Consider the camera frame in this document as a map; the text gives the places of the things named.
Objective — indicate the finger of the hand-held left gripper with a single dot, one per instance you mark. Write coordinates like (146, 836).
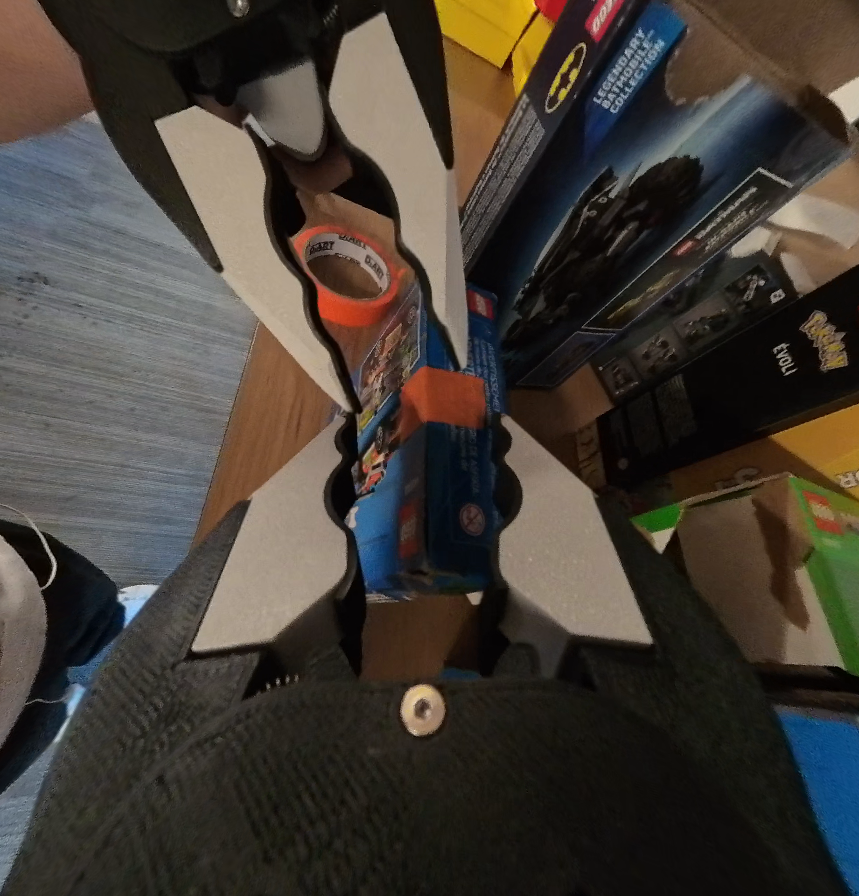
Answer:
(394, 126)
(233, 210)

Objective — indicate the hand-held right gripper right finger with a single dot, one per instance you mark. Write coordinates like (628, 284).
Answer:
(576, 574)

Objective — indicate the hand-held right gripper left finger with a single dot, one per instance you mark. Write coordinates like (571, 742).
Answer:
(275, 574)

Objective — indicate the orange tape roll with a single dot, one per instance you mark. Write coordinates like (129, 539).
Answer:
(348, 301)

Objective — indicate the dark wooden shelf board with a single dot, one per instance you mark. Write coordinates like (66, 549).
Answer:
(282, 420)

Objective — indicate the small blue toy box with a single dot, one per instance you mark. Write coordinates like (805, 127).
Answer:
(443, 490)

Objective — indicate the orange tape strip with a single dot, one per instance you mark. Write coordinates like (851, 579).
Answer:
(443, 396)

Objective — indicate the black toy box yellow emblem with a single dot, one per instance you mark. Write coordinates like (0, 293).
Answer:
(639, 196)

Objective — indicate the black racing car toy box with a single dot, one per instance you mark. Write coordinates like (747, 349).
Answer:
(695, 329)

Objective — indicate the person's left forearm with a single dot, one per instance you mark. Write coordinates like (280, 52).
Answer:
(31, 98)

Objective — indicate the white shoe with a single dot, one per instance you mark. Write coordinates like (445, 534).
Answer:
(138, 605)

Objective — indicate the green white toy box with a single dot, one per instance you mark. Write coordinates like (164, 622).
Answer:
(835, 560)

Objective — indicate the dark blue toy box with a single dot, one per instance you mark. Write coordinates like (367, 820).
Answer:
(765, 378)

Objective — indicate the large blue toy box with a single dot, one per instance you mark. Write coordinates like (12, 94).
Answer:
(835, 798)

